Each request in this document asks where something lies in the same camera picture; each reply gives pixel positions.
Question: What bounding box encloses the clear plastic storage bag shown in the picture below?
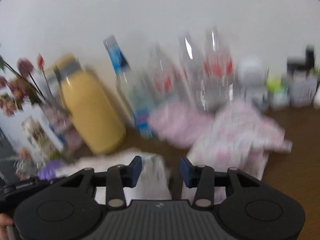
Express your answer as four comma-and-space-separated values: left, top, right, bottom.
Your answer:
137, 153, 171, 200

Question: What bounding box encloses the pink fluffy garment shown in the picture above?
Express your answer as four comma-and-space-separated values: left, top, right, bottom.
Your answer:
62, 148, 148, 204

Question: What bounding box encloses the person's left hand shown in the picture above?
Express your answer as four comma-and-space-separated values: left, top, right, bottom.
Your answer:
0, 213, 14, 234

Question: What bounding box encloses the purple tissue pack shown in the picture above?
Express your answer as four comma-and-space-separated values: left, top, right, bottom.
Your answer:
37, 158, 67, 180

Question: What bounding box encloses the yellow thermos jug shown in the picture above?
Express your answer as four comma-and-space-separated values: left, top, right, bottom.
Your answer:
46, 53, 126, 154

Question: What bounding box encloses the crumpled pink patterned garment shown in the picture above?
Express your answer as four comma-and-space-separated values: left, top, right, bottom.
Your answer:
147, 98, 293, 201

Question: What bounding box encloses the blue label glass bottle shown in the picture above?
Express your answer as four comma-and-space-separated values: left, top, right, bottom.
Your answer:
104, 35, 156, 139

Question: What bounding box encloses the white milk carton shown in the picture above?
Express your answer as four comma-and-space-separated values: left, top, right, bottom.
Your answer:
8, 107, 65, 163

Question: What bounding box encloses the fuzzy pink vase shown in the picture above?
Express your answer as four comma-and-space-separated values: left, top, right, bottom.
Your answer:
40, 104, 84, 152

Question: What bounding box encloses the red label water bottle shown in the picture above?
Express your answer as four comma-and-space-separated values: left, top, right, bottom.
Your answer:
179, 31, 207, 111
147, 43, 178, 105
203, 27, 234, 112

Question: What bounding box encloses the dried pink flower bouquet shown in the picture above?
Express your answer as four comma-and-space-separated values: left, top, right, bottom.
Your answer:
1, 57, 49, 116

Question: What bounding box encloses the white round speaker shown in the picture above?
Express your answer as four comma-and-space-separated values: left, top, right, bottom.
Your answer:
235, 55, 268, 112

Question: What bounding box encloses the lilac storage box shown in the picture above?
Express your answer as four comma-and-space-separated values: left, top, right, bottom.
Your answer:
289, 77, 317, 107

